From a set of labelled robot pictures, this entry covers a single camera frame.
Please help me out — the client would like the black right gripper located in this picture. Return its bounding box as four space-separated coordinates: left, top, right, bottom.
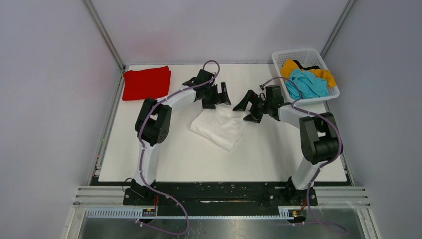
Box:
233 90 272 123

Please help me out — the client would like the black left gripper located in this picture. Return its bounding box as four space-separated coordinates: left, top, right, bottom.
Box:
202 82 229 109

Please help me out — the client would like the white t shirt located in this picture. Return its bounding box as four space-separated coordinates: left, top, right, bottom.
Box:
190 105 247 151

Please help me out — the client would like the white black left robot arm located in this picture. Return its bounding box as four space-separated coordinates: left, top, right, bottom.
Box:
130 69 231 205

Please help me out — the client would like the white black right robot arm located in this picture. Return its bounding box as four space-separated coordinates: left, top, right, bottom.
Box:
232 85 343 205

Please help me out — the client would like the yellow t shirt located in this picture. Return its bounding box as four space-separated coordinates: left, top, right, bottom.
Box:
280 59 337 87

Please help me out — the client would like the turquoise t shirt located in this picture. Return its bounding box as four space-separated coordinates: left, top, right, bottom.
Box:
285 69 329 100

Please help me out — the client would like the black garment in basket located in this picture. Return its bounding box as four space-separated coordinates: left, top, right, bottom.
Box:
293 60 321 72

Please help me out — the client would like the white plastic laundry basket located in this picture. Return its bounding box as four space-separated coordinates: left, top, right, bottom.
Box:
272 48 340 105

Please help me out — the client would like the folded red t shirt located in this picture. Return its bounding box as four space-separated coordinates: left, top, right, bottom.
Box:
122 66 171 101

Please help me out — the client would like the aluminium frame rail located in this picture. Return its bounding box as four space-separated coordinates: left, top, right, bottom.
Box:
82 0 125 71

